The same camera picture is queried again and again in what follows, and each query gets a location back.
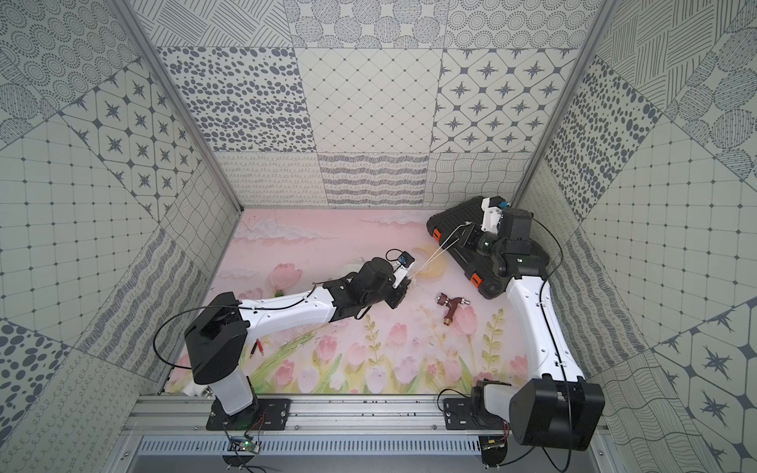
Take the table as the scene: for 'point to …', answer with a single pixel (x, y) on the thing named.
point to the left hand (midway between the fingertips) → (405, 275)
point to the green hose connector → (278, 293)
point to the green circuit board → (249, 446)
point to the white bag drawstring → (438, 253)
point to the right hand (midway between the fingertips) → (460, 230)
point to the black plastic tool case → (487, 260)
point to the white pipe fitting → (194, 389)
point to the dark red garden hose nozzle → (451, 304)
